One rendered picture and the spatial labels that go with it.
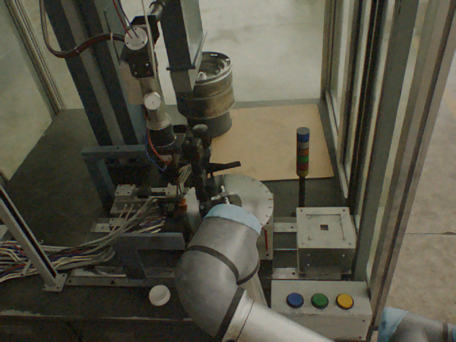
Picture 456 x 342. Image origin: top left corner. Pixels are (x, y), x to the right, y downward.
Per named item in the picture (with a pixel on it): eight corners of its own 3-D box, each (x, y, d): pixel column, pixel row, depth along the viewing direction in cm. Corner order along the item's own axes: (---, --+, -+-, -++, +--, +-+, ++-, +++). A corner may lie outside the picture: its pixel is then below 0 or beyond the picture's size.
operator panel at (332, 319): (360, 307, 130) (366, 281, 120) (366, 341, 122) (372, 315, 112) (273, 305, 134) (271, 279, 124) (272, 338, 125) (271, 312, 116)
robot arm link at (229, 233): (237, 381, 108) (172, 245, 76) (257, 330, 118) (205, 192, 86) (280, 395, 102) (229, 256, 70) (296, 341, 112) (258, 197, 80)
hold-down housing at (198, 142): (210, 180, 134) (200, 130, 121) (205, 190, 131) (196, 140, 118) (194, 179, 136) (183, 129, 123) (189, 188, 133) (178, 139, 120)
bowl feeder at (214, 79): (240, 110, 225) (234, 49, 202) (237, 144, 202) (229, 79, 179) (186, 112, 229) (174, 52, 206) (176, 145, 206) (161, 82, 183)
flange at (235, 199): (206, 199, 145) (205, 195, 144) (235, 190, 148) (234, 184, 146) (216, 220, 137) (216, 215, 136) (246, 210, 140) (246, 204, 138)
